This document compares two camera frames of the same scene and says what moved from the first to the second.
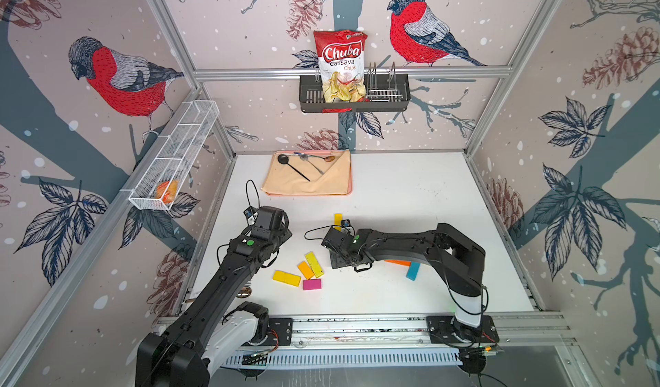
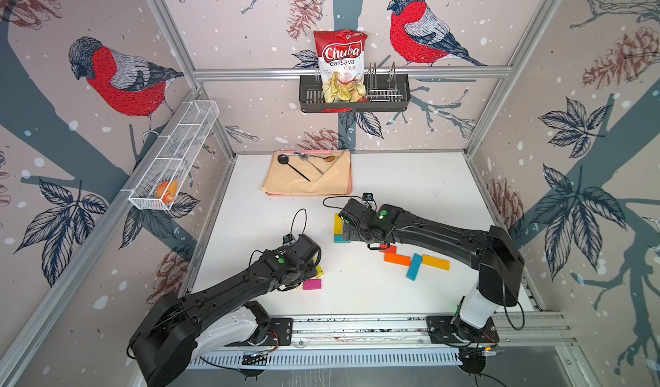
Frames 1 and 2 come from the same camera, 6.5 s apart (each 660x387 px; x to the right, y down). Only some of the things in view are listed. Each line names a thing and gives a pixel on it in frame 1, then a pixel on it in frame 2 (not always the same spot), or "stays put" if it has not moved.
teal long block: [412, 270] stays put
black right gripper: [335, 262] → [349, 235]
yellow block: [338, 218] stays put
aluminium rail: [412, 330] stays put
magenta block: [313, 284] stays put
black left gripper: [284, 231] → [312, 273]
